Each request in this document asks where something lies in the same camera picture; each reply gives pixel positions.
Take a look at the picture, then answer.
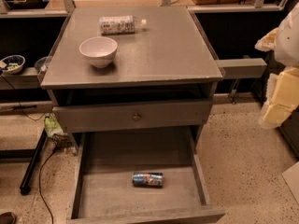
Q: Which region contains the blue patterned small bowl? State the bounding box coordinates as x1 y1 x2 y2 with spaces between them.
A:
0 55 25 75

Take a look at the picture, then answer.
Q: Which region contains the grey side shelf beam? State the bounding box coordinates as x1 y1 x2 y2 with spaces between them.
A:
216 58 267 79

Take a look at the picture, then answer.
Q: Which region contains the black metal frame leg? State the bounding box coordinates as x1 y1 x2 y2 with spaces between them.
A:
20 130 47 195

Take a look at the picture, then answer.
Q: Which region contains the clear plastic water bottle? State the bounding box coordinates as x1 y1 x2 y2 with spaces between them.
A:
99 15 147 35

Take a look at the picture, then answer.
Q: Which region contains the dark shoe tip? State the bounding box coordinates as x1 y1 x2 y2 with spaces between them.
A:
0 212 16 224

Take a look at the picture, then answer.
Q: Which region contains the white ceramic bowl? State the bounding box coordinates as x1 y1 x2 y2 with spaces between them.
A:
79 36 118 68

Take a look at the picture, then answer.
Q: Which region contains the grey wooden drawer cabinet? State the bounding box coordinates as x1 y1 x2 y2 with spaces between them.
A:
39 6 224 154

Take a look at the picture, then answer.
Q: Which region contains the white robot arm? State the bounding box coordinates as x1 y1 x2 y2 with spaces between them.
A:
255 3 299 129

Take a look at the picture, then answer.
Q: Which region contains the green snack bag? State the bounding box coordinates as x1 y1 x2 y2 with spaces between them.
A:
44 116 67 138

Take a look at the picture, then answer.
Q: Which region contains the open grey middle drawer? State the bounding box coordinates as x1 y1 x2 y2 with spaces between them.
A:
66 127 225 224

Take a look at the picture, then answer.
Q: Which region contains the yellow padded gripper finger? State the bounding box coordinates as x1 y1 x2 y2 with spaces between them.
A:
254 28 278 52
258 67 299 129

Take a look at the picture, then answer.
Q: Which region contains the black floor cable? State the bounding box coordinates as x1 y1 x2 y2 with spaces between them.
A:
37 147 61 224

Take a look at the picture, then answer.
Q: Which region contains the blue silver redbull can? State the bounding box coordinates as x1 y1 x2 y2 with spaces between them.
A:
132 173 164 188

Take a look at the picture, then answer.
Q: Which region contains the closed grey top drawer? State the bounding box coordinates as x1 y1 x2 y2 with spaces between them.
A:
53 100 211 133

